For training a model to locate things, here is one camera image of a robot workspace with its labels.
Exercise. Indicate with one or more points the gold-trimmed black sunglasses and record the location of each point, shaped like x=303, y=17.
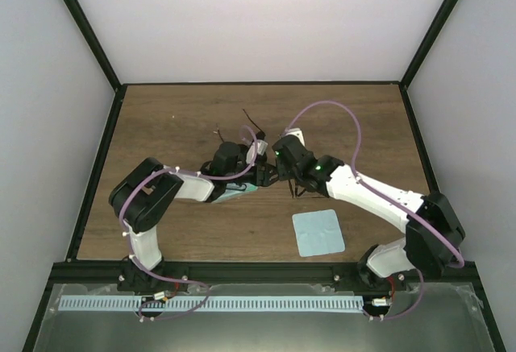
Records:
x=295, y=189

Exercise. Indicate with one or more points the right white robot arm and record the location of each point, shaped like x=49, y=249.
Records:
x=432, y=231

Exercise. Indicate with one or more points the white slotted cable duct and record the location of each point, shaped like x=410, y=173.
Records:
x=216, y=304

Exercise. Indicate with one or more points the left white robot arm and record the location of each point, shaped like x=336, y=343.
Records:
x=142, y=198

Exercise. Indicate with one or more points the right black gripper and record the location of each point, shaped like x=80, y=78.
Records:
x=282, y=174

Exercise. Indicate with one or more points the light blue cloth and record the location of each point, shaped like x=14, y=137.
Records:
x=234, y=191
x=318, y=233

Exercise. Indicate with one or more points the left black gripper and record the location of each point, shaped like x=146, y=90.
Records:
x=264, y=179

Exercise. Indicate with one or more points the black aluminium frame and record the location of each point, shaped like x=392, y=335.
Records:
x=73, y=269

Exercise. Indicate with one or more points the round black sunglasses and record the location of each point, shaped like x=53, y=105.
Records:
x=247, y=131

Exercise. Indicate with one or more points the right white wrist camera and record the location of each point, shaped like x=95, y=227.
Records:
x=296, y=132

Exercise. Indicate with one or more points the grey metal front plate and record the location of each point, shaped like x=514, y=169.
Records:
x=432, y=317

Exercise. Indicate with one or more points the grey glasses case green lining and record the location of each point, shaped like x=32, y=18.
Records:
x=235, y=193

